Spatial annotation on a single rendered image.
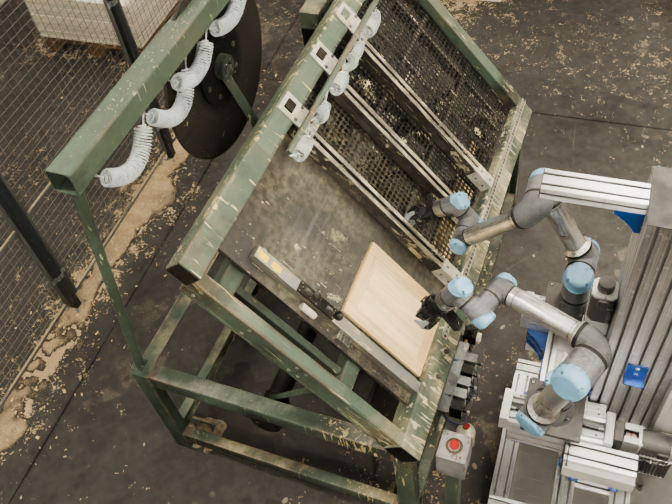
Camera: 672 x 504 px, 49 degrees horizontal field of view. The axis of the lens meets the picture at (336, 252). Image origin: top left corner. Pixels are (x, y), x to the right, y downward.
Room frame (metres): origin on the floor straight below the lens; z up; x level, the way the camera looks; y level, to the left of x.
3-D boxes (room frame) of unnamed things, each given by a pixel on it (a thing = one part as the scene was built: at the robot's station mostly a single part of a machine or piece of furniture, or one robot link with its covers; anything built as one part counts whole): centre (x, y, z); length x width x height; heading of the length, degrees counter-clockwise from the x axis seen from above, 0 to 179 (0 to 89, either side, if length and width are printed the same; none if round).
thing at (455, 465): (1.21, -0.33, 0.84); 0.12 x 0.12 x 0.18; 61
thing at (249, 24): (2.65, 0.33, 1.85); 0.80 x 0.06 x 0.80; 151
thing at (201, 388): (2.53, -0.08, 0.41); 2.20 x 1.38 x 0.83; 151
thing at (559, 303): (1.68, -0.95, 1.09); 0.15 x 0.15 x 0.10
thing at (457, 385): (1.63, -0.48, 0.69); 0.50 x 0.14 x 0.24; 151
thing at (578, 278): (1.69, -0.95, 1.20); 0.13 x 0.12 x 0.14; 150
